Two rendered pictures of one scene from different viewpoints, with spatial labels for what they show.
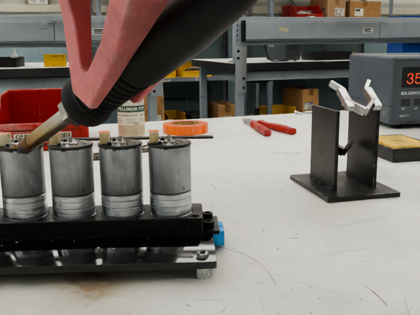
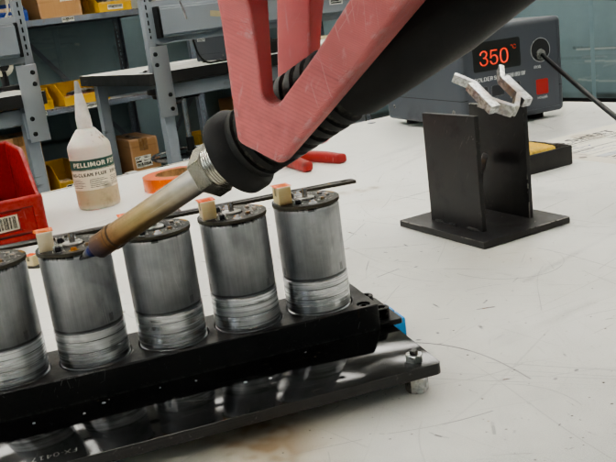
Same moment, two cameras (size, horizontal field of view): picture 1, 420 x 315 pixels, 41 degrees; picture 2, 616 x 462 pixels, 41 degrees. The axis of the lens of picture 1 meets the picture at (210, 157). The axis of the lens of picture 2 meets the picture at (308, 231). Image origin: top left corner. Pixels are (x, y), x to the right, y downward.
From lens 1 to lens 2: 0.10 m
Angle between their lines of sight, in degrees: 13
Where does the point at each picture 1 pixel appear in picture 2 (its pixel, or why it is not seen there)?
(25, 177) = (97, 296)
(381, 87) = (444, 76)
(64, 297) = not seen: outside the picture
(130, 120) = (97, 181)
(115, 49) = (357, 60)
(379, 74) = not seen: hidden behind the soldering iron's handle
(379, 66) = not seen: hidden behind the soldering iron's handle
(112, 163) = (233, 247)
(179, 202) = (338, 287)
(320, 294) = (599, 376)
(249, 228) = (412, 307)
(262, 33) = (186, 23)
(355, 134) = (486, 146)
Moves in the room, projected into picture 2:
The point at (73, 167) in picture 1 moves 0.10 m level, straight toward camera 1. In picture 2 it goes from (173, 264) to (320, 346)
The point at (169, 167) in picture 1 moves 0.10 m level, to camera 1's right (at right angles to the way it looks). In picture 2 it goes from (320, 237) to (566, 189)
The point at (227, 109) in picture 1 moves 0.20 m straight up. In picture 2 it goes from (143, 145) to (137, 108)
